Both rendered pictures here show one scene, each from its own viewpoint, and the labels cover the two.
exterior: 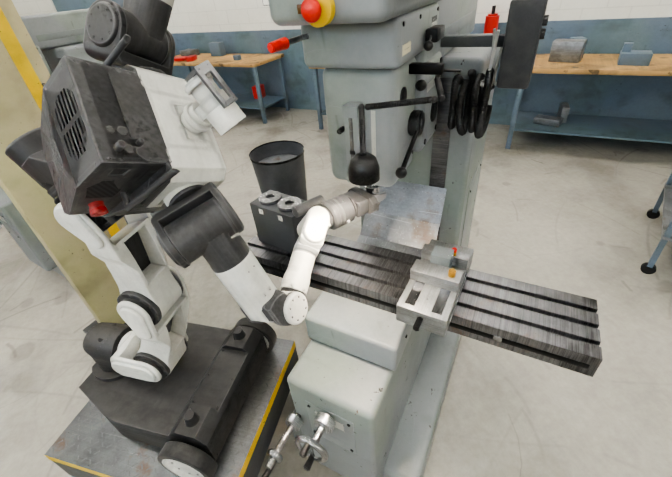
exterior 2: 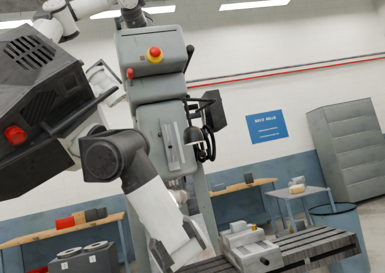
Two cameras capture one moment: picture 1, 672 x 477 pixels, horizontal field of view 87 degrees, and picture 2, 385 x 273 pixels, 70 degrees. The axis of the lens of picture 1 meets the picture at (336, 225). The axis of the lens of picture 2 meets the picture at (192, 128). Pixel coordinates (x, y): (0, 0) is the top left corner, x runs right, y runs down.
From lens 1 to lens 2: 0.76 m
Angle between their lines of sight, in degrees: 60
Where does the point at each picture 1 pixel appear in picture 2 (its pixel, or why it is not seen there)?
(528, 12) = (214, 94)
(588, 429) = not seen: outside the picture
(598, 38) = not seen: hidden behind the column
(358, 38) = (164, 81)
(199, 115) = (95, 91)
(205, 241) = (134, 148)
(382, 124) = (182, 128)
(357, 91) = (163, 113)
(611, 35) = not seen: hidden behind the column
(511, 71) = (217, 118)
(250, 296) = (172, 208)
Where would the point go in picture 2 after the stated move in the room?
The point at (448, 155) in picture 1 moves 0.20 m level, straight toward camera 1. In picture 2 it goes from (195, 188) to (209, 187)
